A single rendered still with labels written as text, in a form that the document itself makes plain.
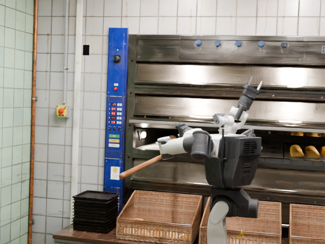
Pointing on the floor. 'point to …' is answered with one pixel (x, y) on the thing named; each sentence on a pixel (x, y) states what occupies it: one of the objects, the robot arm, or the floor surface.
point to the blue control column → (117, 77)
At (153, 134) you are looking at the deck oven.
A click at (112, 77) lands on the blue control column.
